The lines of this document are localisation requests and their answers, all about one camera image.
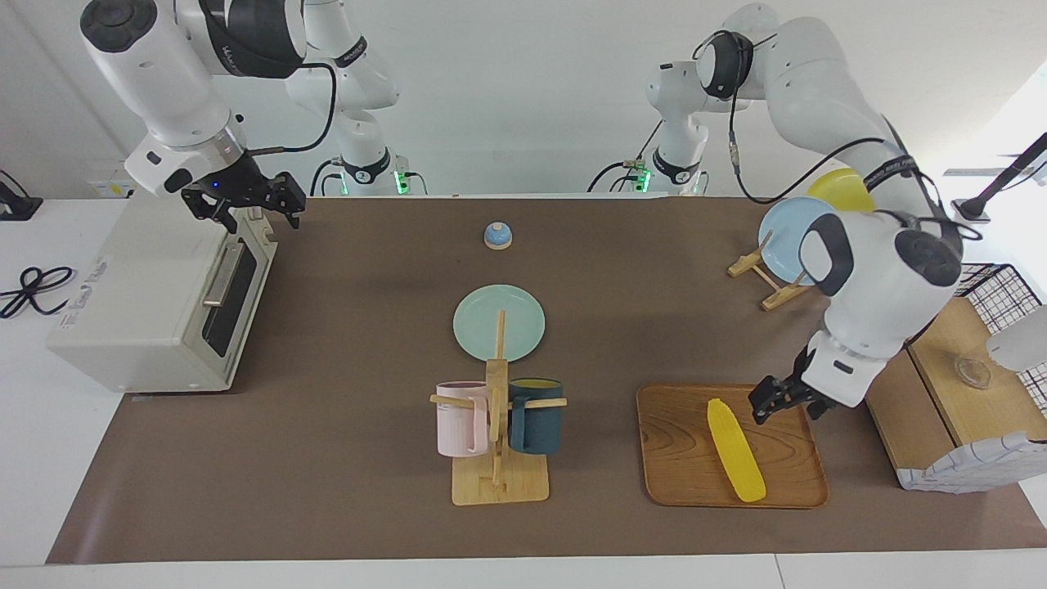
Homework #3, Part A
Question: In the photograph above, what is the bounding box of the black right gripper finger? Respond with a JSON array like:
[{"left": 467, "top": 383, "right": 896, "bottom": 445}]
[
  {"left": 273, "top": 171, "right": 308, "bottom": 231},
  {"left": 181, "top": 189, "right": 239, "bottom": 236}
]

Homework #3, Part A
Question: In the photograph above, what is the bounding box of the yellow corn cob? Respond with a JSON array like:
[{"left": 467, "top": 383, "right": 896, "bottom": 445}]
[{"left": 707, "top": 398, "right": 767, "bottom": 503}]

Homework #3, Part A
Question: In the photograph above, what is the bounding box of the glass oven door with handle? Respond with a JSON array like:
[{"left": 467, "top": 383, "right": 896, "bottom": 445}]
[{"left": 184, "top": 209, "right": 279, "bottom": 387}]

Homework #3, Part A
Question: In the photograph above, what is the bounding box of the light green plate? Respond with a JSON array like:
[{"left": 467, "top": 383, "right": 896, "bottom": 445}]
[{"left": 452, "top": 283, "right": 546, "bottom": 362}]

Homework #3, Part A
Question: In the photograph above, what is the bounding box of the white toaster oven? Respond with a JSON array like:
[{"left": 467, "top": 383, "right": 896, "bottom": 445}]
[{"left": 45, "top": 196, "right": 279, "bottom": 394}]

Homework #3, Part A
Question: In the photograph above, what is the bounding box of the wooden plate rack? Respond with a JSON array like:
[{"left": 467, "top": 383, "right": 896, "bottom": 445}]
[{"left": 728, "top": 233, "right": 820, "bottom": 312}]

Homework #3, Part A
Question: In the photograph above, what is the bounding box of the white power strip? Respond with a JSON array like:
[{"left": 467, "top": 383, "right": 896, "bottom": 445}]
[{"left": 88, "top": 168, "right": 136, "bottom": 200}]

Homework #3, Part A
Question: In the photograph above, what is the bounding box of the wooden tray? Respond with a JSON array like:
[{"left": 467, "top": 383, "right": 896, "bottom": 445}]
[{"left": 636, "top": 384, "right": 830, "bottom": 510}]

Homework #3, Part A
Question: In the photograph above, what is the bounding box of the light blue plate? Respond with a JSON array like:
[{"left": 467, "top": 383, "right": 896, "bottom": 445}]
[{"left": 757, "top": 196, "right": 840, "bottom": 287}]

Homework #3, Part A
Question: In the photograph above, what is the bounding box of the wooden shelf box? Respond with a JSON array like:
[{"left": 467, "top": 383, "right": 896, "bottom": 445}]
[{"left": 865, "top": 296, "right": 1047, "bottom": 472}]

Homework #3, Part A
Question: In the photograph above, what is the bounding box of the small clear glass dish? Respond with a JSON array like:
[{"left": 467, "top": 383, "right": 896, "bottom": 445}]
[{"left": 953, "top": 357, "right": 992, "bottom": 389}]

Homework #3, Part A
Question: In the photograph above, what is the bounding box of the white checked cloth liner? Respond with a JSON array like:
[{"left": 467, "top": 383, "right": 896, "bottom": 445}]
[{"left": 896, "top": 431, "right": 1047, "bottom": 494}]

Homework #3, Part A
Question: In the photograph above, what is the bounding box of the small black stand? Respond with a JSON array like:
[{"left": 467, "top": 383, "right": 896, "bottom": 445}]
[{"left": 0, "top": 169, "right": 43, "bottom": 222}]

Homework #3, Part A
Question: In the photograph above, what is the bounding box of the yellow plate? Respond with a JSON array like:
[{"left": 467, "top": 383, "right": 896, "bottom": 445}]
[{"left": 807, "top": 168, "right": 875, "bottom": 213}]

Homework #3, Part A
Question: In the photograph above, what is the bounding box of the white rounded device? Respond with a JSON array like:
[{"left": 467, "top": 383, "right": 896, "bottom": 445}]
[{"left": 986, "top": 307, "right": 1047, "bottom": 374}]

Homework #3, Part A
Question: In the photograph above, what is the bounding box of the dark teal mug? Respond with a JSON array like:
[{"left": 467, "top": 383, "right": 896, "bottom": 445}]
[{"left": 507, "top": 377, "right": 565, "bottom": 456}]

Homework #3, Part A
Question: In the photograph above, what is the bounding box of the brown table mat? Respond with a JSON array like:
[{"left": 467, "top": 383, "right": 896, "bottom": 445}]
[{"left": 45, "top": 196, "right": 1047, "bottom": 565}]

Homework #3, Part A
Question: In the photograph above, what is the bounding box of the black angled stand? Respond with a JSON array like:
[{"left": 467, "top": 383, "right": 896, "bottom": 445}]
[{"left": 951, "top": 131, "right": 1047, "bottom": 223}]

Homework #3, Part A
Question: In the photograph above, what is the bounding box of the pink mug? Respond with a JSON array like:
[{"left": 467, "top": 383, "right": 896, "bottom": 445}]
[{"left": 435, "top": 381, "right": 492, "bottom": 458}]

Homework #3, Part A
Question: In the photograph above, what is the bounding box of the wooden mug rack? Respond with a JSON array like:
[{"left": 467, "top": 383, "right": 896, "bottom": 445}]
[{"left": 429, "top": 309, "right": 568, "bottom": 506}]

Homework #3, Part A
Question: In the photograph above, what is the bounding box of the black right base cable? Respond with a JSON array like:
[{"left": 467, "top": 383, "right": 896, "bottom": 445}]
[{"left": 309, "top": 158, "right": 348, "bottom": 197}]

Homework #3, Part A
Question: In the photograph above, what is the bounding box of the black base cable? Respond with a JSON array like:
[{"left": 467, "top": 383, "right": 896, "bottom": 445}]
[
  {"left": 587, "top": 123, "right": 665, "bottom": 194},
  {"left": 309, "top": 158, "right": 348, "bottom": 197}
]

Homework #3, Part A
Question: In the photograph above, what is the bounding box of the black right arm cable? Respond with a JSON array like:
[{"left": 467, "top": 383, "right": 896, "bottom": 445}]
[{"left": 245, "top": 61, "right": 338, "bottom": 156}]

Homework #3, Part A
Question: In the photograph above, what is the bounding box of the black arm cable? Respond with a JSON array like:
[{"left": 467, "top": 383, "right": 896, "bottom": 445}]
[
  {"left": 693, "top": 31, "right": 984, "bottom": 243},
  {"left": 245, "top": 61, "right": 338, "bottom": 156}
]

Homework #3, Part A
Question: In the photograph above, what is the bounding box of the coiled black cable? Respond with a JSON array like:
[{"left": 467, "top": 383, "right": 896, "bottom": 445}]
[{"left": 0, "top": 266, "right": 79, "bottom": 320}]

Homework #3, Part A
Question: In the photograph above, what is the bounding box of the black wire basket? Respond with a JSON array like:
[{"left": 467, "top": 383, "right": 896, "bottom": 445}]
[{"left": 953, "top": 262, "right": 1047, "bottom": 414}]

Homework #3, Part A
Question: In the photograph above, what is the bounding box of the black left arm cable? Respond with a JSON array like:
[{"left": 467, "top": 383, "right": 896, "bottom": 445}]
[{"left": 693, "top": 31, "right": 984, "bottom": 243}]

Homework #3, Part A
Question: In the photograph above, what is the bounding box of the black left base cable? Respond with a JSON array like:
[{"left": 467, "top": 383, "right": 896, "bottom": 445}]
[{"left": 587, "top": 123, "right": 665, "bottom": 194}]

